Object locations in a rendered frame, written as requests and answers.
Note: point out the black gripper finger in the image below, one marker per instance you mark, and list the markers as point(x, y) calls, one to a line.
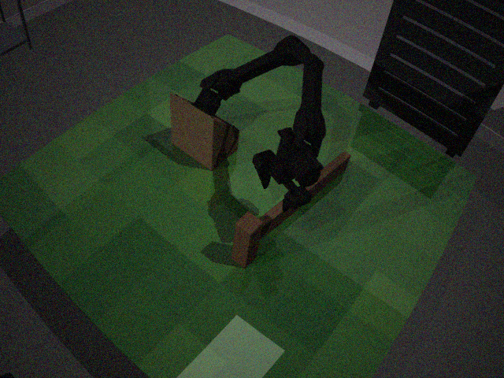
point(264, 177)
point(286, 207)

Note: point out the brown wooden rail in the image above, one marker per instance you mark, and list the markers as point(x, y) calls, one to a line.
point(276, 216)

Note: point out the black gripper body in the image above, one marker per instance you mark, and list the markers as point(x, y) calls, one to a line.
point(296, 196)

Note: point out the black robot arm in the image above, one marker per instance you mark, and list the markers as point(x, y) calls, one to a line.
point(309, 121)

